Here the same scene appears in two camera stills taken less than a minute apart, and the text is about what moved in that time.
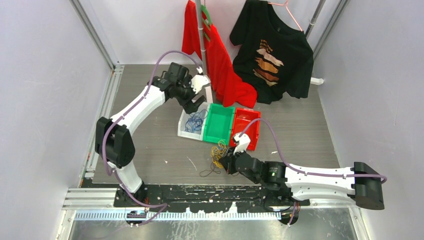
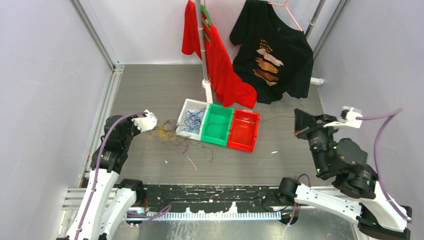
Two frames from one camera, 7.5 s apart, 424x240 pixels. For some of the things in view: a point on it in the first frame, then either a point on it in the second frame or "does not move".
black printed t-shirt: x=271 y=56 does not move
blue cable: x=194 y=123 does not move
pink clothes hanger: x=285 y=4 does not move
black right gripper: x=227 y=161 → x=303 y=120
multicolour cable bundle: x=216 y=153 → x=167 y=131
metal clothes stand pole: x=209 y=91 does not move
